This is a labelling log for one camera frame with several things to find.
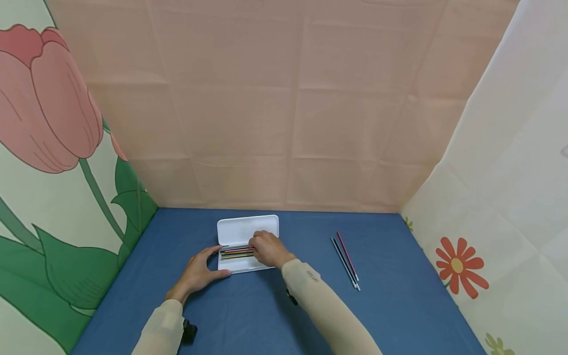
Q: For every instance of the person's right hand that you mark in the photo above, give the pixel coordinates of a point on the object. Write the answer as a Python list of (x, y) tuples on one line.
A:
[(271, 250)]

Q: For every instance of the person's left hand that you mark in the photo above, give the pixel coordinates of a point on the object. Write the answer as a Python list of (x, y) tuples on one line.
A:
[(193, 276)]

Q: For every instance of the person's left thumb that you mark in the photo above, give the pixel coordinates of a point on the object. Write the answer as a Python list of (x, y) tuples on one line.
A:
[(219, 275)]

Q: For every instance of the person's right fingers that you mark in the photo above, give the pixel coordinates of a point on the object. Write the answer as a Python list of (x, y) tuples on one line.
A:
[(257, 246)]

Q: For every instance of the person's left index finger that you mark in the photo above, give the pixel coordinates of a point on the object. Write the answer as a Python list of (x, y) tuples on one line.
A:
[(209, 251)]

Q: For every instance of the white pencil case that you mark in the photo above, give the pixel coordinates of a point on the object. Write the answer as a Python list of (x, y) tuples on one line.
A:
[(242, 229)]

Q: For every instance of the person's left forearm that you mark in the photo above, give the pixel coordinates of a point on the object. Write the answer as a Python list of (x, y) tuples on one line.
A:
[(160, 329)]

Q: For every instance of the row of coloured pencils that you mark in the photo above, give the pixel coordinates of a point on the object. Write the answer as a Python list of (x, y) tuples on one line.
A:
[(236, 253)]

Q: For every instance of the black wrist band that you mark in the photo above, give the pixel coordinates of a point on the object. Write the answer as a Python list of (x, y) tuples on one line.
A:
[(291, 297), (189, 332)]

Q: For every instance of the grey pencil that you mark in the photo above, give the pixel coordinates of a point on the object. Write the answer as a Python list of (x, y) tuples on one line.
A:
[(342, 264)]

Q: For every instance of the red pencil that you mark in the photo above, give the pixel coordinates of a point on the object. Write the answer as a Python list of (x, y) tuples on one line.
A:
[(347, 255)]

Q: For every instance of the black pencil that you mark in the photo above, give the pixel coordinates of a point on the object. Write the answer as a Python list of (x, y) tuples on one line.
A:
[(347, 265)]

